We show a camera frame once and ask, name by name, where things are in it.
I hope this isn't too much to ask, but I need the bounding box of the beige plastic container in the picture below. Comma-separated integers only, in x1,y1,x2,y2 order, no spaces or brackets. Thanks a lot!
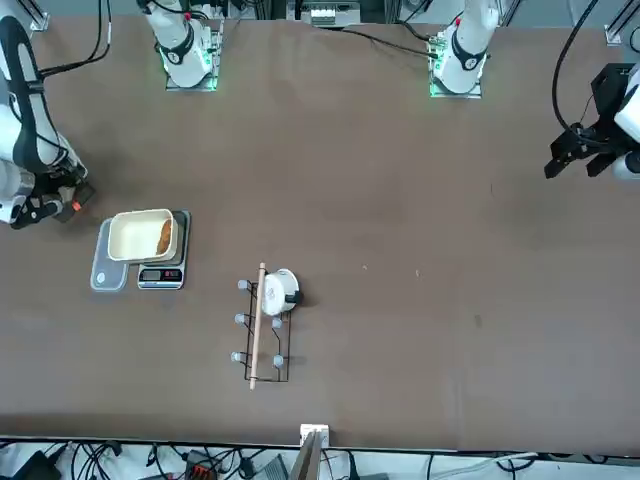
107,208,181,263

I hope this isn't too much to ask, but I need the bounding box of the black cable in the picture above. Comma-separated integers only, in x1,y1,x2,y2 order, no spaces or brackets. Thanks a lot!
34,0,114,81
319,23,437,57
552,0,601,133

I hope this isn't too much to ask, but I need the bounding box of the black power adapter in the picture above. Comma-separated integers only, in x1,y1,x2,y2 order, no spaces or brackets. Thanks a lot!
9,449,62,480

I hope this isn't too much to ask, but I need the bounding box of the black device with orange plugs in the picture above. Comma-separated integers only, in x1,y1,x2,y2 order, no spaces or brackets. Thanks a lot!
184,452,221,480

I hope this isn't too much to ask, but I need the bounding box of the brown bread piece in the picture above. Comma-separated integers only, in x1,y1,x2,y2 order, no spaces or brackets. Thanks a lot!
156,219,175,255

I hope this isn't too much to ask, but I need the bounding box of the digital kitchen scale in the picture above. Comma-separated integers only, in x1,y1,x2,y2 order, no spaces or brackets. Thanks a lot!
137,209,192,290

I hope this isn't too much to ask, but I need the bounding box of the white smiley mug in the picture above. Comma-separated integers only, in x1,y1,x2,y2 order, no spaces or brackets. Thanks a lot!
260,268,304,316

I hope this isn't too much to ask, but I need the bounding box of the grey power strip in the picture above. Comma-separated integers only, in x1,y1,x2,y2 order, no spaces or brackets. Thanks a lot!
308,1,362,27

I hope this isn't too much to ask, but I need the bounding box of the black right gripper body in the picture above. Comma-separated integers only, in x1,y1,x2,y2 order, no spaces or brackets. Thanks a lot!
9,192,42,231

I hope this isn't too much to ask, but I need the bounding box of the aluminium camera post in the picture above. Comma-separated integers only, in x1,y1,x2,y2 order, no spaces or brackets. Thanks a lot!
298,423,332,480

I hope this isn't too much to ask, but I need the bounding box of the clear plastic food container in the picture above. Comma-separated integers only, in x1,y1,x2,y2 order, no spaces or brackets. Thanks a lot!
89,219,131,291

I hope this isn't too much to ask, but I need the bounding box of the black wire cup rack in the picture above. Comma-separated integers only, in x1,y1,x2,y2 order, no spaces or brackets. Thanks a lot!
230,262,294,391

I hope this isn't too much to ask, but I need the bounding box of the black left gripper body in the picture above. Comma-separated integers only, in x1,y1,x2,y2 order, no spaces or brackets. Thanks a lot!
574,63,636,151

